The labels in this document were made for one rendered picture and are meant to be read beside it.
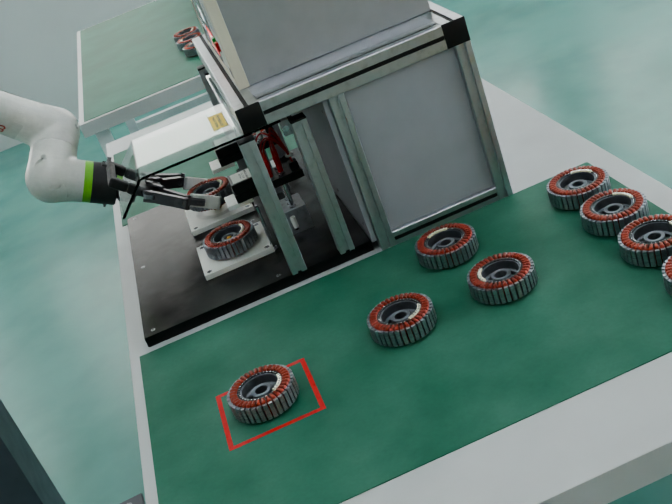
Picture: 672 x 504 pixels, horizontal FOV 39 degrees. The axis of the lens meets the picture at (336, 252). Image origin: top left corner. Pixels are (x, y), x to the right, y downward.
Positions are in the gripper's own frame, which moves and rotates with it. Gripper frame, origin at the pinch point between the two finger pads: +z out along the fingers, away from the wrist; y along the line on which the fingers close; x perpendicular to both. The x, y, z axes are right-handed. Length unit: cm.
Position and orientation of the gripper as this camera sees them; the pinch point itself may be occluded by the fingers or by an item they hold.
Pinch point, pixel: (208, 193)
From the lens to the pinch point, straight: 221.5
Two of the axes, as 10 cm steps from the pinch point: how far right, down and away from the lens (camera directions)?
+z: 9.5, 0.8, 2.9
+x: -1.8, 9.2, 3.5
